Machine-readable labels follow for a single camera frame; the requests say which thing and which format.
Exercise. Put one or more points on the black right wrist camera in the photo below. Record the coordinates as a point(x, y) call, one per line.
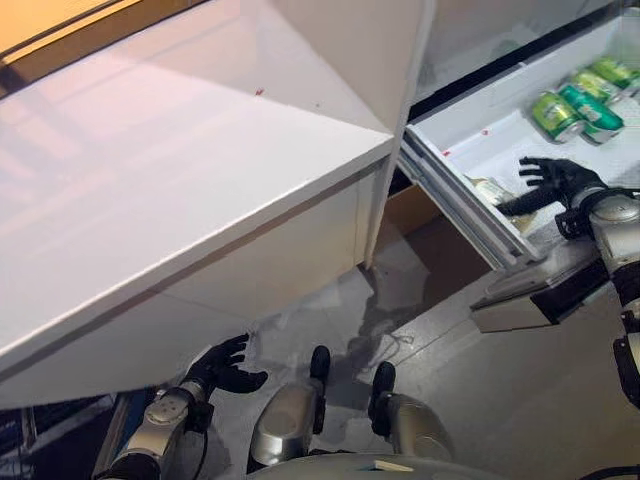
point(571, 225)

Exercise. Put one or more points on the yellow drink bottle white cap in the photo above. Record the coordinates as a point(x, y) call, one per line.
point(492, 191)

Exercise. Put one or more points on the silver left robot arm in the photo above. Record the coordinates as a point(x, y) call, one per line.
point(155, 425)

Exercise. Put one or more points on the silver right robot leg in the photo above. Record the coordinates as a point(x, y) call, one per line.
point(410, 420)

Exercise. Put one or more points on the bright green drink can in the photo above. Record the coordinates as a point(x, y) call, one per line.
point(555, 116)

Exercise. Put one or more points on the silver robot leg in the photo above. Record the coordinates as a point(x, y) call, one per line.
point(285, 420)
point(410, 420)

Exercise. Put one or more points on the grey robot torso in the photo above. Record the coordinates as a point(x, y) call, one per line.
point(370, 467)

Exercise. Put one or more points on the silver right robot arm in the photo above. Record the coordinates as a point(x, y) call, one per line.
point(617, 225)

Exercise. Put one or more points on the steel fridge drawer front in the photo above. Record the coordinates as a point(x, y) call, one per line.
point(520, 305)

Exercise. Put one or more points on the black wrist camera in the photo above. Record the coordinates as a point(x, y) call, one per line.
point(201, 416)
point(571, 225)

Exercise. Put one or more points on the white fridge drawer bin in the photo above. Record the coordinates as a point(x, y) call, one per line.
point(480, 150)

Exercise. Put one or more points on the white tall cabinet panel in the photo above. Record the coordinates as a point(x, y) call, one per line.
point(365, 60)

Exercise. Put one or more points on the stainless steel fridge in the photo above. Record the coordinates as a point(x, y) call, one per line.
point(480, 20)

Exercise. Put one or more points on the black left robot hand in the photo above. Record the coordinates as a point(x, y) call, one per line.
point(225, 372)

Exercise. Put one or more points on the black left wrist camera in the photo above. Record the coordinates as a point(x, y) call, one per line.
point(201, 416)

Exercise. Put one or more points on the glowing window dark frame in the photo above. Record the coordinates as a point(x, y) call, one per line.
point(75, 25)

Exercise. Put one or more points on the silver left robot leg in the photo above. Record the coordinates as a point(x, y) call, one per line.
point(285, 420)

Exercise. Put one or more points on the teal green drink can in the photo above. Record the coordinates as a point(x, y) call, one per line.
point(592, 112)

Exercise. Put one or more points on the white counter cabinet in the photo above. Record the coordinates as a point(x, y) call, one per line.
point(175, 190)

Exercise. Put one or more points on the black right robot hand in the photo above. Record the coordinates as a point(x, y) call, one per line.
point(565, 180)

